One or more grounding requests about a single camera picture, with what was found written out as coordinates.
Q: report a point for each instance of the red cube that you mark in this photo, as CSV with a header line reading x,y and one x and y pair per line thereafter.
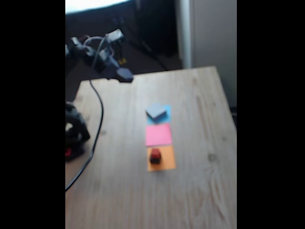
x,y
155,152

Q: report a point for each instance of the pink paper sheet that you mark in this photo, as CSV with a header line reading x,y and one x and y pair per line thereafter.
x,y
158,134

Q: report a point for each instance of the orange paper sheet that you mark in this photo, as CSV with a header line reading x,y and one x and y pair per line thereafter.
x,y
168,159

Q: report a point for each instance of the small black foam block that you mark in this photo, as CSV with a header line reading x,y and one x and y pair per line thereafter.
x,y
155,161

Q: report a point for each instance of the white cabinet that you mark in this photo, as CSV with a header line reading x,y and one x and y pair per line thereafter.
x,y
214,35

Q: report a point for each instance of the blue paper sheet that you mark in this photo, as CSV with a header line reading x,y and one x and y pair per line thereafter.
x,y
168,115

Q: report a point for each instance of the red and black table clamp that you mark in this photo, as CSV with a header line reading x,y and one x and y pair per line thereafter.
x,y
74,153

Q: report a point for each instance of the black tripod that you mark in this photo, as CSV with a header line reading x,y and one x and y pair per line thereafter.
x,y
147,47

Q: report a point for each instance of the large grey foam block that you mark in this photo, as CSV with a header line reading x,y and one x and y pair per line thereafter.
x,y
155,111

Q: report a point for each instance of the yellow tape marker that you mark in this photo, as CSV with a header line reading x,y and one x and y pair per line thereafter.
x,y
122,62

